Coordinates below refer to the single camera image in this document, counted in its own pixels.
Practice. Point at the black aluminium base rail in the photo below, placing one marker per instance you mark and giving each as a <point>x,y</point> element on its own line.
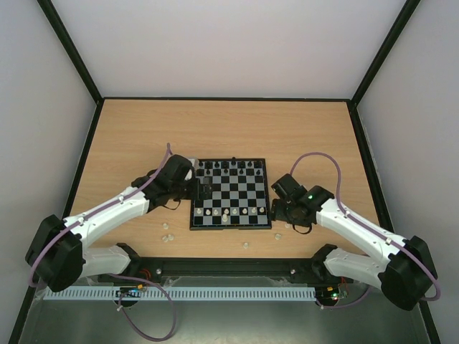
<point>157,269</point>

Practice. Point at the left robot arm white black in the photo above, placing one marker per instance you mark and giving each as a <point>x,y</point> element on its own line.
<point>62,250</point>

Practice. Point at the black white chessboard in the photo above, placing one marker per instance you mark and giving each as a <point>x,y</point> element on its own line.
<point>233,192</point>

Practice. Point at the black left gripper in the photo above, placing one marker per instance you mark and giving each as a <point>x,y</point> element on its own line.
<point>196,194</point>

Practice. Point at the white cable duct strip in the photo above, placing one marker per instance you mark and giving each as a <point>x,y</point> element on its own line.
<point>303,294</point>

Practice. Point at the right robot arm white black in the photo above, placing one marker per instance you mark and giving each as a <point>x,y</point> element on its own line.
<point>401,268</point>

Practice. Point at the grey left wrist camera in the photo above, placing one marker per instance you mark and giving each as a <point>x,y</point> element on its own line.
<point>194,165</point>

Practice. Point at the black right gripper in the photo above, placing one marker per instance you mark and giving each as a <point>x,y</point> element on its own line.
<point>278,210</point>

